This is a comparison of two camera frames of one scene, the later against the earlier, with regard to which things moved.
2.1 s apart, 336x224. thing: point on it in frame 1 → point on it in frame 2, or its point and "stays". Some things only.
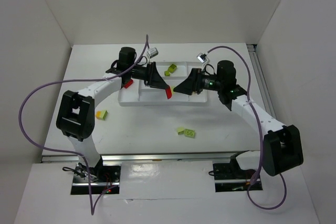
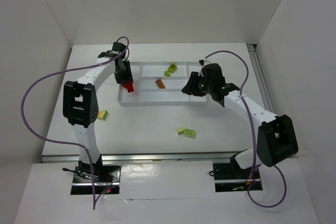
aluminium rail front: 148,157 stays
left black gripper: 151,74 → 124,77
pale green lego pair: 187,132 stays
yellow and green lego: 101,114 stays
